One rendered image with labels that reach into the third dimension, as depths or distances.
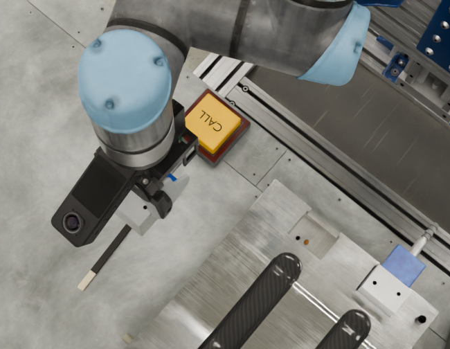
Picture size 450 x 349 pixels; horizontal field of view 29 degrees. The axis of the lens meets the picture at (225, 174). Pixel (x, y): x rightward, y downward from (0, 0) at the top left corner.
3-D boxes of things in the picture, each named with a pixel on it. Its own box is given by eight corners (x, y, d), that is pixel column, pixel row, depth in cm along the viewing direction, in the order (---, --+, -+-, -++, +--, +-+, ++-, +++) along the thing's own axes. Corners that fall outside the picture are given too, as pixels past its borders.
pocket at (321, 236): (307, 213, 113) (309, 206, 109) (338, 239, 112) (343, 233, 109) (284, 239, 112) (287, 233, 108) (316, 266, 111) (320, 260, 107)
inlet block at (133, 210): (181, 135, 110) (181, 120, 105) (211, 159, 109) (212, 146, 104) (111, 210, 107) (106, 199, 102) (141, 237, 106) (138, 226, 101)
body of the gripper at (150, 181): (201, 156, 96) (199, 118, 85) (149, 212, 94) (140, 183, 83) (149, 113, 98) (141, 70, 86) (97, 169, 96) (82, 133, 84)
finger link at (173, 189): (205, 198, 104) (190, 165, 96) (172, 235, 102) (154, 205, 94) (185, 184, 105) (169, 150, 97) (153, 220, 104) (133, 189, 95)
